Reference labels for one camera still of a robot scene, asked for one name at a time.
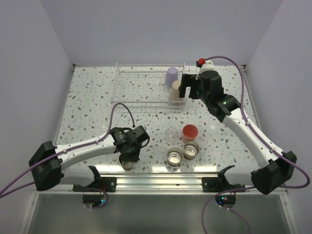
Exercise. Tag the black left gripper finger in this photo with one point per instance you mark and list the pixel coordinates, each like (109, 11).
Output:
(135, 155)
(124, 159)

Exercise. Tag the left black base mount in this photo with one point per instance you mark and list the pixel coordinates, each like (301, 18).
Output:
(96, 195)

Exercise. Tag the beige plastic cup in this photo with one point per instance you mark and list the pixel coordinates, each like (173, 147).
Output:
(174, 98)

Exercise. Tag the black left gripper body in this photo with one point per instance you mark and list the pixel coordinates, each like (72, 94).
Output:
(134, 146)

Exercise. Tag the lavender plastic cup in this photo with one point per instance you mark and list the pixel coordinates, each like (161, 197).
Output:
(171, 76)

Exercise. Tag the steel cup middle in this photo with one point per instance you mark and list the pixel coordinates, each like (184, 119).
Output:
(174, 157)

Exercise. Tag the red plastic cup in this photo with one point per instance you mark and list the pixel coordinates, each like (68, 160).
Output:
(189, 133)

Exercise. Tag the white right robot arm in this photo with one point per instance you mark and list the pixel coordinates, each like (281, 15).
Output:
(275, 165)

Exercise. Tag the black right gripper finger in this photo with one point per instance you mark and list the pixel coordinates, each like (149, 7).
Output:
(193, 93)
(187, 80)

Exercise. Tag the steel cup right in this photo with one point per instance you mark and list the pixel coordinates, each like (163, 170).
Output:
(190, 150)

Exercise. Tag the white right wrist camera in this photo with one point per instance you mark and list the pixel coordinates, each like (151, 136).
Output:
(204, 65)

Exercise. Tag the clear glass cup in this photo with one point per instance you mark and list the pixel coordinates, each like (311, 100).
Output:
(172, 134)

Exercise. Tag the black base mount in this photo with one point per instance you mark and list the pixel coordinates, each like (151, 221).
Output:
(214, 185)
(96, 195)

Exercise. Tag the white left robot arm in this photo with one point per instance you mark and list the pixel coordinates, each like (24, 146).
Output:
(53, 165)

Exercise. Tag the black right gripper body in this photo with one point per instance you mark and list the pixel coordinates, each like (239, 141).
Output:
(204, 95)

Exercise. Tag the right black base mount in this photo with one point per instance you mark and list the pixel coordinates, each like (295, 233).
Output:
(214, 185)

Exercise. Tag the steel cup brown band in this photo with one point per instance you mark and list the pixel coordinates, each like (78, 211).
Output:
(129, 167)

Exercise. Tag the white wire dish rack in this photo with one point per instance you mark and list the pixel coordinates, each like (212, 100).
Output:
(142, 87)

